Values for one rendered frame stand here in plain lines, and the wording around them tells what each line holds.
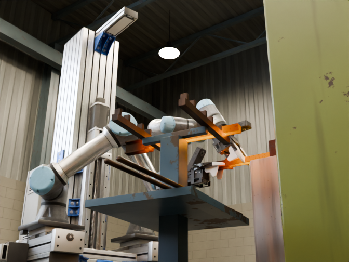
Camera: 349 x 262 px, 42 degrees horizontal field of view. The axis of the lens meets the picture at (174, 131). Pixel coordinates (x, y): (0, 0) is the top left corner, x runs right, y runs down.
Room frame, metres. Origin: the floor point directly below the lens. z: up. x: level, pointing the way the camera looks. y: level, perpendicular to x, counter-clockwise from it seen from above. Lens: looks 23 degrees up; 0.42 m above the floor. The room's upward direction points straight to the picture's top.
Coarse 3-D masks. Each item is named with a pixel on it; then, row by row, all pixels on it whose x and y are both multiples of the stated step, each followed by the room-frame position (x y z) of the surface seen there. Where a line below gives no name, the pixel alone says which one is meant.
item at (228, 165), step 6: (246, 156) 1.66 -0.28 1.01; (252, 156) 1.65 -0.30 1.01; (258, 156) 1.63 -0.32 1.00; (264, 156) 1.62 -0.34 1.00; (228, 162) 1.70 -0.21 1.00; (234, 162) 1.69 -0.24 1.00; (240, 162) 1.68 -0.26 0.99; (246, 162) 1.67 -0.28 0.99; (222, 168) 1.74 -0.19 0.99; (228, 168) 1.74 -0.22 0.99
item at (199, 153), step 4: (196, 148) 1.78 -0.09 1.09; (200, 148) 1.78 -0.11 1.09; (196, 152) 1.78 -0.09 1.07; (200, 152) 1.78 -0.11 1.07; (204, 152) 1.80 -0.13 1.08; (192, 156) 1.80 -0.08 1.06; (196, 156) 1.78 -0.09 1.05; (200, 156) 1.80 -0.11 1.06; (192, 160) 1.80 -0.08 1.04; (196, 160) 1.79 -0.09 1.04; (200, 160) 1.81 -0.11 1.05; (188, 164) 1.81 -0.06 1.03; (192, 164) 1.80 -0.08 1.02; (188, 168) 1.81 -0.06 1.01
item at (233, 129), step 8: (224, 128) 1.29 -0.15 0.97; (232, 128) 1.28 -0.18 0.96; (240, 128) 1.29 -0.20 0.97; (200, 136) 1.33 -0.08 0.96; (208, 136) 1.32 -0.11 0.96; (128, 144) 1.46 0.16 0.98; (136, 144) 1.45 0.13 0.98; (128, 152) 1.45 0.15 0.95; (136, 152) 1.45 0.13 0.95; (144, 152) 1.45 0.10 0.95
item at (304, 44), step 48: (288, 0) 1.05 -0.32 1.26; (336, 0) 0.98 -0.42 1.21; (288, 48) 1.06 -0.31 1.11; (336, 48) 0.99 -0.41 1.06; (288, 96) 1.07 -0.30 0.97; (336, 96) 1.00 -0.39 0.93; (288, 144) 1.07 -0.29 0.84; (336, 144) 1.01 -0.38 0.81; (288, 192) 1.08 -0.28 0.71; (336, 192) 1.01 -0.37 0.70; (288, 240) 1.09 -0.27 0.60; (336, 240) 1.02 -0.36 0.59
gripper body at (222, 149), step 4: (216, 124) 1.71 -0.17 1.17; (220, 124) 1.71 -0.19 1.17; (224, 124) 1.72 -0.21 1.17; (232, 136) 1.70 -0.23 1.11; (216, 140) 1.73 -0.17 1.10; (236, 140) 1.71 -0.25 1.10; (212, 144) 1.72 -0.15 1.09; (216, 144) 1.71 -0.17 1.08; (220, 144) 1.71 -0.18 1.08; (236, 144) 1.70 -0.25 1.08; (216, 148) 1.72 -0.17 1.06; (220, 148) 1.70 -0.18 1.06; (224, 148) 1.69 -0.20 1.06; (228, 148) 1.71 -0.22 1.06; (220, 152) 1.72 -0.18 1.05; (224, 152) 1.72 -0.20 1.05; (228, 152) 1.74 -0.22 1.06; (228, 156) 1.76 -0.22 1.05
